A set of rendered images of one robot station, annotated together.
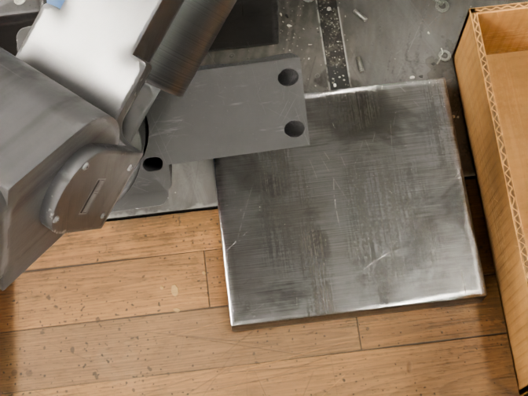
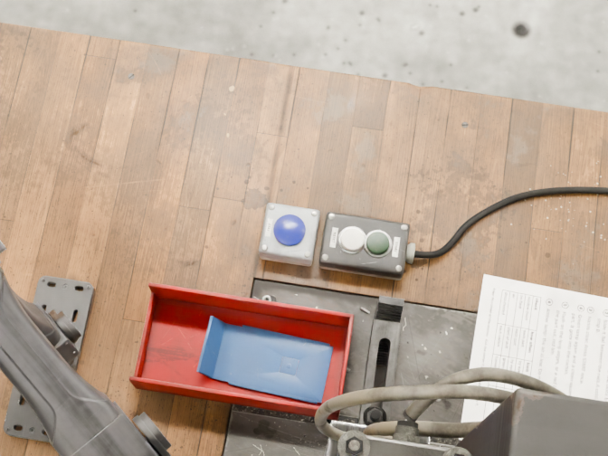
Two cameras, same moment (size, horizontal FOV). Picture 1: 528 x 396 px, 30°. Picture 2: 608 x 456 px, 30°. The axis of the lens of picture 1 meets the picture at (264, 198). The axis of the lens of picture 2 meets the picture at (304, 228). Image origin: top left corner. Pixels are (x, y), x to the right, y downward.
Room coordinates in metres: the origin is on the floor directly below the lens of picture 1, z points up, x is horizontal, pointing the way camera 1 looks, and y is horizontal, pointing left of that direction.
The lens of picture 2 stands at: (0.33, 0.02, 2.28)
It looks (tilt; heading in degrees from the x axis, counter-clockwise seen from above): 72 degrees down; 102
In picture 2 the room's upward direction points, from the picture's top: 1 degrees clockwise
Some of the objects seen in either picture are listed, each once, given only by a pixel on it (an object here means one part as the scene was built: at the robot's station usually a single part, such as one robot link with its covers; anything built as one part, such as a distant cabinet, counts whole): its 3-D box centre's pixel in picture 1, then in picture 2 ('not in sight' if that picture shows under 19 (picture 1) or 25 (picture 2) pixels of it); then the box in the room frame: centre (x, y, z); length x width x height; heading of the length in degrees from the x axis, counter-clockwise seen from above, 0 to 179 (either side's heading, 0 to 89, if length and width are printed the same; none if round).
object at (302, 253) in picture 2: not in sight; (289, 237); (0.22, 0.44, 0.90); 0.07 x 0.07 x 0.06; 4
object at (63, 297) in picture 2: not in sight; (43, 352); (-0.03, 0.22, 0.94); 0.20 x 0.07 x 0.08; 94
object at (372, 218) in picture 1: (341, 200); not in sight; (0.21, -0.05, 0.91); 0.17 x 0.16 x 0.02; 94
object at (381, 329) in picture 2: not in sight; (377, 386); (0.37, 0.27, 0.95); 0.15 x 0.03 x 0.10; 94
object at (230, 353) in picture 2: not in sight; (265, 358); (0.23, 0.27, 0.92); 0.15 x 0.07 x 0.03; 0
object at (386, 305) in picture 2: not in sight; (385, 332); (0.37, 0.33, 0.95); 0.06 x 0.03 x 0.09; 94
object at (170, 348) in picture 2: not in sight; (243, 351); (0.21, 0.27, 0.93); 0.25 x 0.12 x 0.06; 4
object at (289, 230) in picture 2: not in sight; (289, 231); (0.22, 0.44, 0.93); 0.04 x 0.04 x 0.02
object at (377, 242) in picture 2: not in sight; (377, 244); (0.34, 0.44, 0.93); 0.03 x 0.03 x 0.02
